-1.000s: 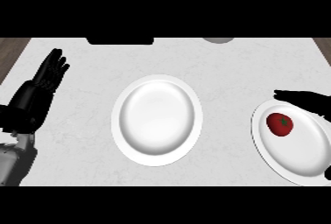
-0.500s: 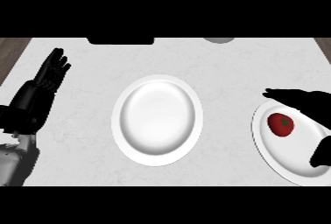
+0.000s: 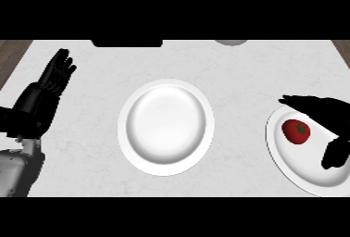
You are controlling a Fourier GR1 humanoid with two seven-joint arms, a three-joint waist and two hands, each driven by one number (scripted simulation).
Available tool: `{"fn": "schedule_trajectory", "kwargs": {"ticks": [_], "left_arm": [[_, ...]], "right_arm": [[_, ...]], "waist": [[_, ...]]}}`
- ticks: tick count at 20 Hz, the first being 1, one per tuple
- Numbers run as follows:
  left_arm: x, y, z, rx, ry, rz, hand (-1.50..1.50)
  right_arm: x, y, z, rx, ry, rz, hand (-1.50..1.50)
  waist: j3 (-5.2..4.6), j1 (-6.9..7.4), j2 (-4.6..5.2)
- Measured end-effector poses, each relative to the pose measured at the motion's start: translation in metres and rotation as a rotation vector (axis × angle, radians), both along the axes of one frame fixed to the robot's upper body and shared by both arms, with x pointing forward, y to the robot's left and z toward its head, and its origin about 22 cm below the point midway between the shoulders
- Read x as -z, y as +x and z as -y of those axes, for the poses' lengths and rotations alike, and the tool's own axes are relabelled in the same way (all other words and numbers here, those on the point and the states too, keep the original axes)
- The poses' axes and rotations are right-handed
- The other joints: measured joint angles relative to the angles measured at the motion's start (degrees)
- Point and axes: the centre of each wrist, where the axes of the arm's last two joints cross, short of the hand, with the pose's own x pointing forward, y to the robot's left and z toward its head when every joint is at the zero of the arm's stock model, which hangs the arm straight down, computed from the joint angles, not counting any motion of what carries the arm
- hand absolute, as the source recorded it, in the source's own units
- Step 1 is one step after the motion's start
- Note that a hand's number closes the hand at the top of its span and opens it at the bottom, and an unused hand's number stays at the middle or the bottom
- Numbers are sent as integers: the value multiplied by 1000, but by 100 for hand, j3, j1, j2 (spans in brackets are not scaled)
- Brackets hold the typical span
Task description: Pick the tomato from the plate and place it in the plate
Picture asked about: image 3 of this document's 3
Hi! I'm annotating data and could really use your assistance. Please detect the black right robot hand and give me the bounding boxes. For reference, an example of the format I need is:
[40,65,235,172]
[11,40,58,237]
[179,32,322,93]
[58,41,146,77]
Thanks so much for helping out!
[278,94,350,170]

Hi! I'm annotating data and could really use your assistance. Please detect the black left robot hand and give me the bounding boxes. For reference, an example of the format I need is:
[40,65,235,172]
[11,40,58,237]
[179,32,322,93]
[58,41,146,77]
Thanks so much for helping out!
[0,48,78,140]

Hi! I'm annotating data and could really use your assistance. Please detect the red tomato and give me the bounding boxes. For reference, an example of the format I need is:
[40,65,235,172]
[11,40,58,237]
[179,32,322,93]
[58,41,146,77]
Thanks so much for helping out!
[281,118,312,145]

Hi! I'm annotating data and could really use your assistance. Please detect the white oval plate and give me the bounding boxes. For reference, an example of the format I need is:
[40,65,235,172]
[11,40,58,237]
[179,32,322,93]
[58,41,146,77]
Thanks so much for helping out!
[117,78,216,177]
[266,105,350,198]

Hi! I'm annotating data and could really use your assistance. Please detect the grey round object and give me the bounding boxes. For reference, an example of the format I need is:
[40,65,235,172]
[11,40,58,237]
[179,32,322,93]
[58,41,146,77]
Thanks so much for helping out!
[214,39,248,47]

